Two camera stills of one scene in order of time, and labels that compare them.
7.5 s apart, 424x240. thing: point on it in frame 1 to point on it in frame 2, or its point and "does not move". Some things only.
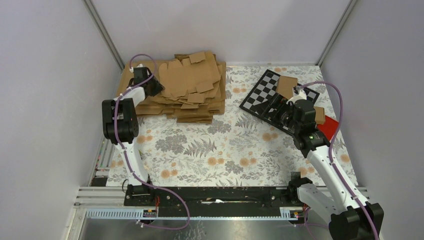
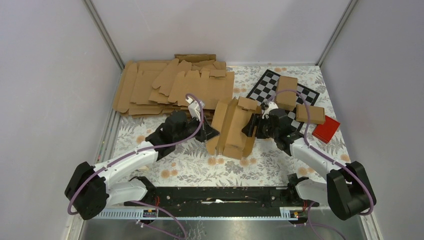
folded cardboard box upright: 285,86 does not move
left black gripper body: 154,87 to 190,128
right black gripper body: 284,112 to 264,129
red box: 329,128 does not move
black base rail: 210,200 does not move
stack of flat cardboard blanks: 194,84 does not move
